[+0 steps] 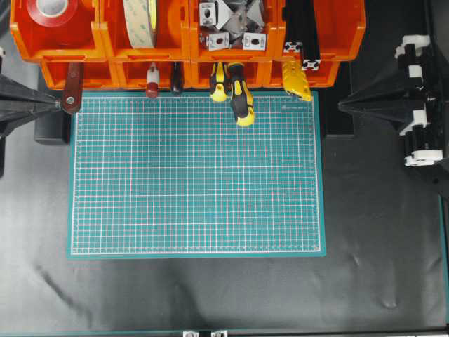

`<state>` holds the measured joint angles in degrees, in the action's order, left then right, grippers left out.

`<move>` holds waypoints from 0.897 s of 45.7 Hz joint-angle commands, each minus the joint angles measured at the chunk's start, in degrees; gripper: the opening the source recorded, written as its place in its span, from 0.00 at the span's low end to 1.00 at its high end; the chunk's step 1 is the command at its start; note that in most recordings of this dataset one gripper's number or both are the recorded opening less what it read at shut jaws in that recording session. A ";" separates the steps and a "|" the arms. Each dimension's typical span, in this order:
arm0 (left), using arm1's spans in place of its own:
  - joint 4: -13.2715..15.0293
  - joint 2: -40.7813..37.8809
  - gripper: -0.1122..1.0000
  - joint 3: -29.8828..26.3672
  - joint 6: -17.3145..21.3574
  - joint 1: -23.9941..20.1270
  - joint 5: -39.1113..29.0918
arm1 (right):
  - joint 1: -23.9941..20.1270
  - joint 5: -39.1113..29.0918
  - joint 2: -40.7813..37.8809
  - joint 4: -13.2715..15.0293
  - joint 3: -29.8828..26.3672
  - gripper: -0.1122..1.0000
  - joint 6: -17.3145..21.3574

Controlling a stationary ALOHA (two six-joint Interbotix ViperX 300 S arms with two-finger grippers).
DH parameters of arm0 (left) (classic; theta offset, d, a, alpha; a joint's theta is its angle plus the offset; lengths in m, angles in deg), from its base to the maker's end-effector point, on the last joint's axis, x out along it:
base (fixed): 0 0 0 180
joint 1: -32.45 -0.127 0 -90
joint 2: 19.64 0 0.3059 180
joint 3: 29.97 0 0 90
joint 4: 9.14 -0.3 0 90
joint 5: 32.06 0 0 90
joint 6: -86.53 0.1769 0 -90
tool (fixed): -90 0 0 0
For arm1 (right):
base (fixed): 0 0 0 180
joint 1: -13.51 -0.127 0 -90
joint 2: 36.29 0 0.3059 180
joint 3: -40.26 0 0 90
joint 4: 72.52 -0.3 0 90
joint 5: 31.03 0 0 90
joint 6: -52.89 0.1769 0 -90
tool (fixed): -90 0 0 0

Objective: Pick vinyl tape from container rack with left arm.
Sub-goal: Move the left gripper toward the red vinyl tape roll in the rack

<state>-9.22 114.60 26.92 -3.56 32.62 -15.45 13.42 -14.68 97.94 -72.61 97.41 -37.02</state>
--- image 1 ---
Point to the black aluminium extrusion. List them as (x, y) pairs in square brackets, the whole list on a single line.
[(292, 14), (310, 52)]

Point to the dark wooden handle tool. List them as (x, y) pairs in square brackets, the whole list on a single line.
[(176, 79)]

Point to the green grid cutting mat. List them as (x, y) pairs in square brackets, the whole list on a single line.
[(175, 177)]

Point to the orange bin top right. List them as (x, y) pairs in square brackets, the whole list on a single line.
[(340, 27)]

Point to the small yellow black screwdriver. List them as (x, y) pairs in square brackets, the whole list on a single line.
[(219, 82)]

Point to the yellow utility knife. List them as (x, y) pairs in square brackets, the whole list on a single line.
[(295, 80)]

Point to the black rack base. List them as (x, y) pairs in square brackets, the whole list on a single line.
[(53, 129)]

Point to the orange bin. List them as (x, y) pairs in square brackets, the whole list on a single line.
[(201, 72), (199, 53), (340, 27), (323, 77), (96, 75), (172, 38), (77, 41), (133, 75)]

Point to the large yellow black screwdriver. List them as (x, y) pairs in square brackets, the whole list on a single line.
[(241, 98)]

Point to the orange bin lower right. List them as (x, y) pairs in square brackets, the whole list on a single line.
[(323, 77)]

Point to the silver corner bracket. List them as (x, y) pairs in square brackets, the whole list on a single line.
[(208, 13), (217, 41), (254, 41)]

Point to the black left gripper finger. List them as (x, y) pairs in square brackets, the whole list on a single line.
[(21, 105)]

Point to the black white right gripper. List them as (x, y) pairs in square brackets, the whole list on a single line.
[(403, 105)]

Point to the black aluminium extrusion right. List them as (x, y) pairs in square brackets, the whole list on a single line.
[(310, 52)]

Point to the orange bin top left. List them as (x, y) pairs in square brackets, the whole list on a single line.
[(77, 41)]

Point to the white red glue bottle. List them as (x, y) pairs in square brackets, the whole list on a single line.
[(152, 87)]

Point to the red vinyl tape roll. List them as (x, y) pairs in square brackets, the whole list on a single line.
[(52, 13)]

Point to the black aluminium extrusion left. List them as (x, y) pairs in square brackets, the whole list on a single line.
[(292, 14)]

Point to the brown handled tool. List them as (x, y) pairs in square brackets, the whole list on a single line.
[(73, 90)]

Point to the silver corner bracket left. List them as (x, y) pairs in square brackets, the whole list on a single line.
[(217, 41)]

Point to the silver corner bracket right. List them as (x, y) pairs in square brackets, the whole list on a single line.
[(254, 41)]

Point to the grey corner brackets pile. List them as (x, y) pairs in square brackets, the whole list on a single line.
[(239, 17)]

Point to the orange bin lower left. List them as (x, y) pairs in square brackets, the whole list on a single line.
[(96, 75)]

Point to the silver corner bracket top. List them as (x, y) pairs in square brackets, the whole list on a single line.
[(208, 13)]

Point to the cream double-sided tape roll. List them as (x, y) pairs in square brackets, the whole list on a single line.
[(141, 22)]

